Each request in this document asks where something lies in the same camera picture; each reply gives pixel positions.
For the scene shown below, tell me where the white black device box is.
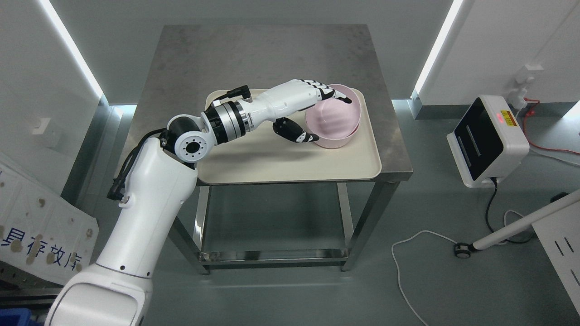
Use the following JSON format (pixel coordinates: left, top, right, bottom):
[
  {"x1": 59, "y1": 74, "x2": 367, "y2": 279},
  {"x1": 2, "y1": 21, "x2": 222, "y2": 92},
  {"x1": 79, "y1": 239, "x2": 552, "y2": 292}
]
[{"x1": 447, "y1": 95, "x2": 530, "y2": 188}]

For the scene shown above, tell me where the white wall socket plug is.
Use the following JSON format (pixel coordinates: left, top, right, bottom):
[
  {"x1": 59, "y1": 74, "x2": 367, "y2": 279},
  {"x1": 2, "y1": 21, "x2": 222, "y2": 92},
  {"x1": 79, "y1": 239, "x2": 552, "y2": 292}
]
[{"x1": 506, "y1": 64, "x2": 544, "y2": 110}]

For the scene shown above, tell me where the blue bin lower left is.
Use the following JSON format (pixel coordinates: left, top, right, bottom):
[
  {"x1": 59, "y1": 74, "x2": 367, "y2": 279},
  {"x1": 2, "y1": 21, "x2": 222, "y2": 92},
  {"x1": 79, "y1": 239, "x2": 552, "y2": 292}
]
[{"x1": 0, "y1": 309, "x2": 31, "y2": 326}]

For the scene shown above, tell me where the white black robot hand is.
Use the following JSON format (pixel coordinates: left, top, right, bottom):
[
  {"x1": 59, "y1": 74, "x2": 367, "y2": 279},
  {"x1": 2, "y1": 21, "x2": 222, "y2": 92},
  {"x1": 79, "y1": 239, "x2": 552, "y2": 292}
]
[{"x1": 237, "y1": 79, "x2": 353, "y2": 143}]

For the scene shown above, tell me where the white wheeled stand leg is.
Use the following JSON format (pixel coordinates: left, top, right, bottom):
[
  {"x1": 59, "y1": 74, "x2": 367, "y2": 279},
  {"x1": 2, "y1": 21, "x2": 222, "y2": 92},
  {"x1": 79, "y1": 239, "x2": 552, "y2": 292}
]
[{"x1": 454, "y1": 190, "x2": 580, "y2": 259}]

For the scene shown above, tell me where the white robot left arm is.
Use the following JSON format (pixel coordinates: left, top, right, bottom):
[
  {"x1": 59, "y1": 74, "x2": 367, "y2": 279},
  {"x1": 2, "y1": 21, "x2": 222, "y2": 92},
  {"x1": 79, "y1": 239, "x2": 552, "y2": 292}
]
[{"x1": 45, "y1": 85, "x2": 251, "y2": 326}]

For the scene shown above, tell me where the cream plastic tray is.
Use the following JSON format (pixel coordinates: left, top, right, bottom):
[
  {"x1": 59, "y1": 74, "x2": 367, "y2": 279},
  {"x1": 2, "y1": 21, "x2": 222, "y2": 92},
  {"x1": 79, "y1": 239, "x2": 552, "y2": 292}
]
[{"x1": 197, "y1": 89, "x2": 382, "y2": 185}]

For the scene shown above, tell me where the white perforated panel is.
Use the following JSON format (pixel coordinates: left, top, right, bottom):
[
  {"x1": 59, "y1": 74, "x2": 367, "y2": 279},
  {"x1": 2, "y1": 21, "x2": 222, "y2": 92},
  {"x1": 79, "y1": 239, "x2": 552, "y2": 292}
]
[{"x1": 532, "y1": 207, "x2": 580, "y2": 313}]

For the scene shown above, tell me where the white labelled sign panel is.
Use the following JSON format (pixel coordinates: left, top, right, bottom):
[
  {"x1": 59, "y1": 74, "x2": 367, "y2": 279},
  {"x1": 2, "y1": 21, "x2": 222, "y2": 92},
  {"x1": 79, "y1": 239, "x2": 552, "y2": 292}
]
[{"x1": 0, "y1": 154, "x2": 99, "y2": 285}]

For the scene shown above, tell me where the white floor cable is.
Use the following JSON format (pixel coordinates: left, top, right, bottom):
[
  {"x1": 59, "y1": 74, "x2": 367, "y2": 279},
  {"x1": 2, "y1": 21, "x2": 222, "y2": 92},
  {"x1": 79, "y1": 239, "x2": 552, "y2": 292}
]
[{"x1": 391, "y1": 210, "x2": 522, "y2": 326}]

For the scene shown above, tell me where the red cable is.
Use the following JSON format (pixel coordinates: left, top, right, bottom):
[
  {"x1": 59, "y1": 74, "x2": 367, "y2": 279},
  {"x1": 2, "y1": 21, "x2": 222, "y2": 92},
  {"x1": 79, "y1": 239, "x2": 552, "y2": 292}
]
[{"x1": 522, "y1": 100, "x2": 580, "y2": 156}]

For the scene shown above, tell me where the pink bowl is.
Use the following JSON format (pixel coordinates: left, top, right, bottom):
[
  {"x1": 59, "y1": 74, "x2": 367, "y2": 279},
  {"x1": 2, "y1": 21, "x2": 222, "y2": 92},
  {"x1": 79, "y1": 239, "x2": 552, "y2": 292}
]
[
  {"x1": 304, "y1": 83, "x2": 361, "y2": 140},
  {"x1": 314, "y1": 124, "x2": 360, "y2": 149}
]

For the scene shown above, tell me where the black power cable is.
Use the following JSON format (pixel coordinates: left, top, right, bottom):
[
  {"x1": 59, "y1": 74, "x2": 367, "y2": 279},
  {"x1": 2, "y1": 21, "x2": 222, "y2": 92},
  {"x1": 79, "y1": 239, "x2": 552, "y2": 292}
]
[{"x1": 485, "y1": 177, "x2": 535, "y2": 244}]

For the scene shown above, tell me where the stainless steel table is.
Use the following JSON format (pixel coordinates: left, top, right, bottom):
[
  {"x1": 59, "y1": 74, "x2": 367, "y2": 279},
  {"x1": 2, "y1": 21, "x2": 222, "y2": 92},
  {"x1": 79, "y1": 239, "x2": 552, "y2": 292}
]
[{"x1": 124, "y1": 24, "x2": 413, "y2": 275}]

